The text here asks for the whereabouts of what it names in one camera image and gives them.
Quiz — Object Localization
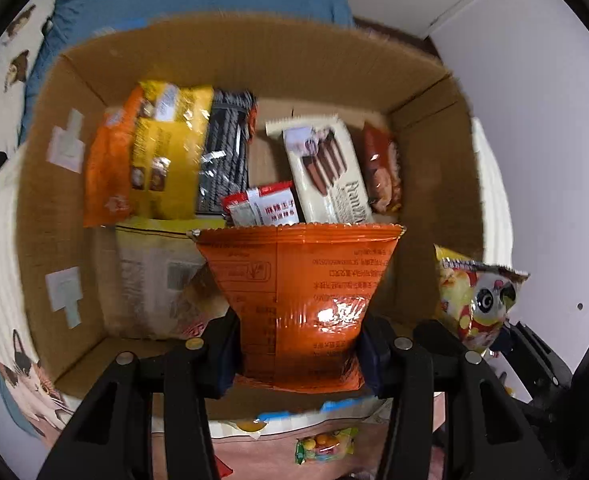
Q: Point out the orange snack packet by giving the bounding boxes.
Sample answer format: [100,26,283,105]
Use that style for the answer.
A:
[187,224,406,393]
[83,85,148,228]

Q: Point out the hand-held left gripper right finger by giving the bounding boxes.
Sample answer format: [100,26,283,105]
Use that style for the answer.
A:
[358,319,556,480]

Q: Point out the beige snack packet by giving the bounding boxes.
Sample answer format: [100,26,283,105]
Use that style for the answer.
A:
[114,217,230,341]

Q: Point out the packaged braised egg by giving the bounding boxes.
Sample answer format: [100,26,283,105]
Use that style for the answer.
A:
[234,417,270,435]

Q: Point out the printed cardboard box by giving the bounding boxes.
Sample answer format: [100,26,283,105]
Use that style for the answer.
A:
[17,10,485,421]

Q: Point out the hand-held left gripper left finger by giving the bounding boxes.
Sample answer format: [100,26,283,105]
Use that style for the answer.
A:
[37,310,244,480]

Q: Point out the yellow and black snack packet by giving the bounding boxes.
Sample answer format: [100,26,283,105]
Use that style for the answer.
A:
[129,79,258,221]

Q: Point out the white chocolate wafer packet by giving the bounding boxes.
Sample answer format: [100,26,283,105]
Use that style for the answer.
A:
[266,115,375,226]

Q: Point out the brown snack packet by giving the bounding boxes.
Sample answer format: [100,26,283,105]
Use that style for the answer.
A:
[361,121,404,216]

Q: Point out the colourful candy bag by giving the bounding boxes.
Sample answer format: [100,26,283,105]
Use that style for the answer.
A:
[294,427,360,465]

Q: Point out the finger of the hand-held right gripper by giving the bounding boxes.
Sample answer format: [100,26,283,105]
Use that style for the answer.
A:
[491,321,576,402]
[413,319,477,361]

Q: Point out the red and white snack packet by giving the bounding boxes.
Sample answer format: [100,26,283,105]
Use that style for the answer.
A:
[222,180,300,228]

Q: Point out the bear print pillow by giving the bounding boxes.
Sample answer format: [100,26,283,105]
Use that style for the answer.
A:
[0,0,58,201]

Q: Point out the yellow panda snack packet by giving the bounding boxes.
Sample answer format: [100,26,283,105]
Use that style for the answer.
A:
[434,244,530,356]

